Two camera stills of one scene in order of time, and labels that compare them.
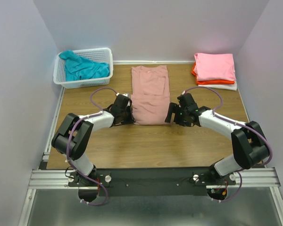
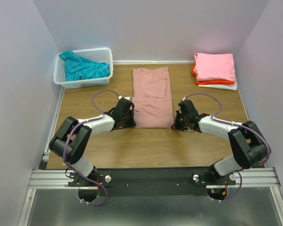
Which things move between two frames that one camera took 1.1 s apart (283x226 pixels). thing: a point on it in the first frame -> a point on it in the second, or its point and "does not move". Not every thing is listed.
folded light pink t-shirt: x=214 y=67 does not move
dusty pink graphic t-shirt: x=150 y=96 does not move
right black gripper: x=174 y=108 -> x=176 y=125
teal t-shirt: x=79 y=68 does not move
